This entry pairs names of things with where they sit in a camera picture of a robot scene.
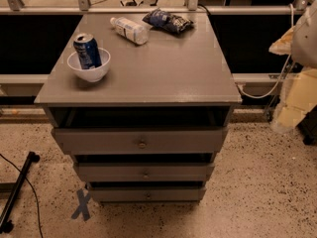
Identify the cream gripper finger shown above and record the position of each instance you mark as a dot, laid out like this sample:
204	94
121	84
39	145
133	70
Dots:
298	97

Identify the blue pepsi can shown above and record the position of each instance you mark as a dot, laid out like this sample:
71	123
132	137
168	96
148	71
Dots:
87	50

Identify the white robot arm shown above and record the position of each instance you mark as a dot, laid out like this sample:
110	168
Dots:
300	41

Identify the white bowl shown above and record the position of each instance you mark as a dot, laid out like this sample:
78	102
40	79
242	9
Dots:
92	74

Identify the grey drawer cabinet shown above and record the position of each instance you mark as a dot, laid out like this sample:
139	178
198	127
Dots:
170	83

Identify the dark blue chip bag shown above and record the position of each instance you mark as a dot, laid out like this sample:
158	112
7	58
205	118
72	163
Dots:
172	23

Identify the clear plastic water bottle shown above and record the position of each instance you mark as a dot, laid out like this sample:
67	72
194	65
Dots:
130	30

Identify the bottom grey drawer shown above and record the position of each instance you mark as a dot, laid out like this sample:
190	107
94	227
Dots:
126	194

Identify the grey drawer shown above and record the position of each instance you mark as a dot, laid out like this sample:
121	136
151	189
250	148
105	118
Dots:
124	142
126	194
144	171

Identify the middle grey drawer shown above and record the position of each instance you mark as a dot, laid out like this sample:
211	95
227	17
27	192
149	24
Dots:
144	171

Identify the top grey drawer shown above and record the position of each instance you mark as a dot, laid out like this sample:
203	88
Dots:
124	142

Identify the black stand leg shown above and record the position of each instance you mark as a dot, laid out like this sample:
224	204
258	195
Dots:
6	224

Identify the metal railing frame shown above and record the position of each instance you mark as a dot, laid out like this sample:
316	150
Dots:
148	4

